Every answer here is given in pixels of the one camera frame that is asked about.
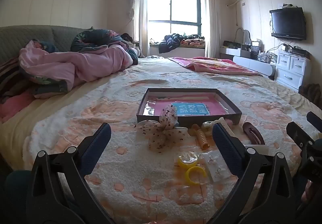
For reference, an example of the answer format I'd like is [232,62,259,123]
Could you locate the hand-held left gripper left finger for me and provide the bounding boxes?
[26,123,116,224]

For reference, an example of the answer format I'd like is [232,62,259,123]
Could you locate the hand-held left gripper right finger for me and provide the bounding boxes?
[209,123,302,224]

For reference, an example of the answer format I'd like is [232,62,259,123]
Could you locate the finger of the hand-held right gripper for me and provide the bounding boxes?
[286,121,315,154]
[306,111,322,126]

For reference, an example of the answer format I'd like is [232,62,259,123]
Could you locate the bagged earrings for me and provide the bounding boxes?
[201,152,230,183]

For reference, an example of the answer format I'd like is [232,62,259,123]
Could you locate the orange spiral hair clip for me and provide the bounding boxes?
[189,123,210,150]

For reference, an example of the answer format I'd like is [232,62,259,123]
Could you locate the white hair clip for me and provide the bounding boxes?
[213,117,235,136]

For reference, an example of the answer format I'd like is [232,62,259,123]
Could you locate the brown oval hair clip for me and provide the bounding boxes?
[242,122,266,146]

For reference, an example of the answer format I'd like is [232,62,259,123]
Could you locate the bagged yellow bangles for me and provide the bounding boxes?
[176,152,209,187]

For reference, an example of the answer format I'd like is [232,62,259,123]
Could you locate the grey cardboard box tray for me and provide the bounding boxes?
[136,88,242,126]

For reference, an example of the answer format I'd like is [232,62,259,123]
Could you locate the polka dot mesh hair bow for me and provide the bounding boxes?
[134,104,192,153]

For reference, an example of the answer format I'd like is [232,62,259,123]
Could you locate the brown bag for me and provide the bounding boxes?
[299,84,321,111]

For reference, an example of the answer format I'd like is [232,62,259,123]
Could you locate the white drawer cabinet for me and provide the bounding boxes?
[275,49,311,92]

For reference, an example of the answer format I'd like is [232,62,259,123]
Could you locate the bed with beige sheet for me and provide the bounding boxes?
[0,57,322,224]

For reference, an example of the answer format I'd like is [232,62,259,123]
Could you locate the black set-top box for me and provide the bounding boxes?
[284,45,310,57]

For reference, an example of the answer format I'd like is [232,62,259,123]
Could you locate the pink quilt with floral side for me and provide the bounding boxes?
[19,28,139,100]

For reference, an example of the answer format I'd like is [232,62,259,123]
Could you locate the white rounded desk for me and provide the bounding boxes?
[220,46,276,80]

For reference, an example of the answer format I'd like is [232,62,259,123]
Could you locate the pink red blanket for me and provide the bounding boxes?
[167,57,263,76]

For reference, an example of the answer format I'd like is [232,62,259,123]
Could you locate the pink pillow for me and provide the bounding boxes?
[0,93,36,124]

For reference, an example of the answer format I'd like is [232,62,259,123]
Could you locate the dark teal clothing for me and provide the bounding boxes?
[4,170,32,224]

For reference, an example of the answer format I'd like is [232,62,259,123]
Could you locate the white window seat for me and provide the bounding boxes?
[150,44,205,58]

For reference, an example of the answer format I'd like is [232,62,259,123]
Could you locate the colourful folded bedding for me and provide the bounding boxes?
[180,35,205,47]

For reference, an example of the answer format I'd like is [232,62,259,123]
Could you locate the striped pillow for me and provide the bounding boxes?
[0,57,36,104]

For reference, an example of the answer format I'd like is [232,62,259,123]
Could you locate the pile of dark clothes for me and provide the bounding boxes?
[158,33,188,54]

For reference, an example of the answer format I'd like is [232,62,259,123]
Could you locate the white sheer curtain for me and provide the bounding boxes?
[127,0,150,58]
[204,0,223,58]

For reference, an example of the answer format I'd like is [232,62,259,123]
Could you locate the grey padded headboard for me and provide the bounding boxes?
[0,25,86,63]

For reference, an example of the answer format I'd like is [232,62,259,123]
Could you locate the window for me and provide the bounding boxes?
[147,0,202,44]

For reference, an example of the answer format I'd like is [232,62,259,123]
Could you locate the black wall television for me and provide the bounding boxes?
[270,7,307,41]

